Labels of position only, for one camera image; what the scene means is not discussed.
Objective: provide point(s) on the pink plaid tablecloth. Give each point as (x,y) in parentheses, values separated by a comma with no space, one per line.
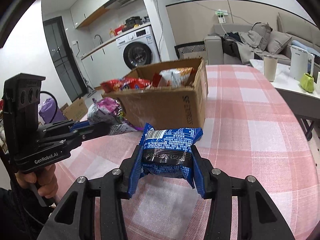
(249,130)

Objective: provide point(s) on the white purple snack bag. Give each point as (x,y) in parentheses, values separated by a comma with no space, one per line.
(175,77)

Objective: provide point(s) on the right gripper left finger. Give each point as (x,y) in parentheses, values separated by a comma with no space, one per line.
(74,216)

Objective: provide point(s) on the purple bag on floor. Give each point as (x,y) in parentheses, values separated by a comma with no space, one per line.
(47,110)

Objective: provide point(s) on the cardboard box on floor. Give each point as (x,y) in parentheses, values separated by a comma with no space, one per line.
(76,111)

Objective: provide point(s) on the kitchen faucet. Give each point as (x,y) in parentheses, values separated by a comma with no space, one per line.
(98,39)

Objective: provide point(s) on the wall power socket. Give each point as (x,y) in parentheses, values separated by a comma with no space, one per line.
(221,14)

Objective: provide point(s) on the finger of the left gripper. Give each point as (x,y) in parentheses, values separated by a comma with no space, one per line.
(79,125)
(90,132)

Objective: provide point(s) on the black glass door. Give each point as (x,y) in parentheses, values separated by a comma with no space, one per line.
(63,59)

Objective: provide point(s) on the purple silver snack bag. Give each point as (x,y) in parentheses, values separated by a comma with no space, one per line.
(109,111)

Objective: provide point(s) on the SF cardboard box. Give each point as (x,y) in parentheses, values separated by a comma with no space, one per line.
(166,107)

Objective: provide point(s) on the white kitchen cabinet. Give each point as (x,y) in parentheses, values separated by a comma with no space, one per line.
(105,64)

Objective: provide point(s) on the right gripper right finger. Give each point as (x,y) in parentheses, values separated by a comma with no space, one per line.
(258,216)

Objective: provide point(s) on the beige cup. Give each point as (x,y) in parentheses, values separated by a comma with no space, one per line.
(270,67)

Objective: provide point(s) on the green small pot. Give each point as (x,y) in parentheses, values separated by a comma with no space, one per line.
(307,83)

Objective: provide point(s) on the red snack bag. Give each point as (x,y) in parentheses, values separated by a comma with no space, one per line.
(125,83)

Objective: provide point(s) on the grey cushion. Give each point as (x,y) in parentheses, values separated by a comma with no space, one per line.
(277,42)

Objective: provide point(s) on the black basket on washer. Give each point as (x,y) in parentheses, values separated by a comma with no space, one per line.
(132,21)

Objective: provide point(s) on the white electric kettle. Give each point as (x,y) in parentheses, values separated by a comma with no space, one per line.
(301,62)

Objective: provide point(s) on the blue snack packet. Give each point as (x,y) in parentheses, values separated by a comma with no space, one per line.
(167,152)

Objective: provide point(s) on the black patterned chair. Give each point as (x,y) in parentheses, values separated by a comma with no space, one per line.
(191,50)

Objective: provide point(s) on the white washing machine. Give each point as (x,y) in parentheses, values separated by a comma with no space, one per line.
(138,47)

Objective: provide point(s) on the grey sofa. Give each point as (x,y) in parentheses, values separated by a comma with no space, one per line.
(304,35)

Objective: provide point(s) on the dark clothes pile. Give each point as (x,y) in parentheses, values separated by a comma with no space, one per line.
(233,45)

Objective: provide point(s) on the white side table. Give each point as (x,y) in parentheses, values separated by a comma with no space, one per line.
(303,104)

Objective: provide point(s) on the left hand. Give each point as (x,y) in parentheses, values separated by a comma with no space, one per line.
(45,177)

